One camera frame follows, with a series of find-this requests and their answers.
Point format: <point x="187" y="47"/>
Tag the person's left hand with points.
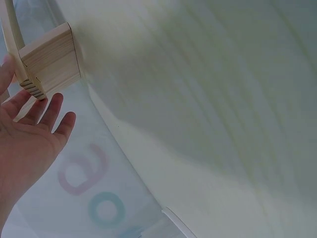
<point x="27" y="153"/>

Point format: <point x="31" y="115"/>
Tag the person's left thumb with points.
<point x="7" y="72"/>

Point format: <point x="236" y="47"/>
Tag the white curved strip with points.
<point x="177" y="220"/>

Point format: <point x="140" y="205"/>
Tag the light wooden stand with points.
<point x="52" y="54"/>

